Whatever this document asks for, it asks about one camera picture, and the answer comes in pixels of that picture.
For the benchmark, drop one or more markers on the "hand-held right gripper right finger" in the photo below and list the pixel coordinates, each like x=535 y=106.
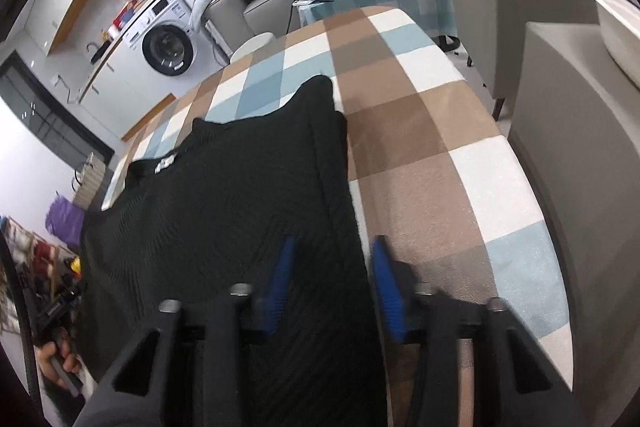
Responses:
x=387 y=287

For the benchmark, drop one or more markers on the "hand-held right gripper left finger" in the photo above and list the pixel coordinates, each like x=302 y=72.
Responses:
x=280 y=282

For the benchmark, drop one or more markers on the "black knit sweater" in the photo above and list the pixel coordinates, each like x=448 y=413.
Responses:
x=225 y=207

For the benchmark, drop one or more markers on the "person's left hand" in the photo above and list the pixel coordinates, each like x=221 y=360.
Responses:
x=71 y=363

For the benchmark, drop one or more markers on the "yellow toy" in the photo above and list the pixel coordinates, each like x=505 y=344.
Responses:
x=74 y=264

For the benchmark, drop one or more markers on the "wooden shoe rack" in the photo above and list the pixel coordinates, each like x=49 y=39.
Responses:
x=30 y=252

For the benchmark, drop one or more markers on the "purple bag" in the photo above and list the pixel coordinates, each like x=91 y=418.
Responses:
x=65 y=222

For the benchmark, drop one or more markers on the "woven basket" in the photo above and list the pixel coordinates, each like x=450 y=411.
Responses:
x=90 y=179

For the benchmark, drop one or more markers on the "checked tablecloth table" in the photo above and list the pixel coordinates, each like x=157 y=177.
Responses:
x=425 y=147

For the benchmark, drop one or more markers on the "dark glass door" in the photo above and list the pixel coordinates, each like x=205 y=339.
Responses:
x=50 y=112

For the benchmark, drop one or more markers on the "large grey cabinet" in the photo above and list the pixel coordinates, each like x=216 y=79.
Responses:
x=575 y=182

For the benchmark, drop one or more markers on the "white kitchen base cabinet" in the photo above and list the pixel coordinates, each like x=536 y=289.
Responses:
x=115 y=82

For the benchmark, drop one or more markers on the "white round stool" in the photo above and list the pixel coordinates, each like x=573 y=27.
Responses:
x=252 y=47

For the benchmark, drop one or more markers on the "black faucet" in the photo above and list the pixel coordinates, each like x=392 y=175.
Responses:
x=92 y=52

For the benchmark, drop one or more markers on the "white washing machine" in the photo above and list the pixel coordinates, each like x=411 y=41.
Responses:
x=167 y=37

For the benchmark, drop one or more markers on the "checkered side table cloth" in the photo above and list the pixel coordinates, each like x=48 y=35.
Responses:
x=420 y=2

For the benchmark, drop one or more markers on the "low grey cabinet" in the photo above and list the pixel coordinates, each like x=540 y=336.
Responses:
x=500 y=22

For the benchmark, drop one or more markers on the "red box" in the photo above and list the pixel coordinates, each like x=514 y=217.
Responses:
x=125 y=14

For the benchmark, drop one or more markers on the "white bowl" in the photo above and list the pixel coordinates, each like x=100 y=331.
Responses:
x=620 y=32

